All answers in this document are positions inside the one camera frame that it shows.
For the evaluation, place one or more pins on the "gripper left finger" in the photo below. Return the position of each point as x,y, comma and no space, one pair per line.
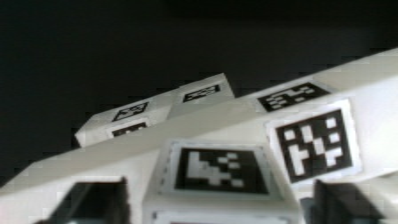
93,205

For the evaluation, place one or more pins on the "white tagged cube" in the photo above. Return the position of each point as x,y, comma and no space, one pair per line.
216,187

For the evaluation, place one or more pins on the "white chair back frame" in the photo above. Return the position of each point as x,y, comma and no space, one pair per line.
321,120

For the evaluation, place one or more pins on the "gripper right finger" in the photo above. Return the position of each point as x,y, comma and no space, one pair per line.
347,203

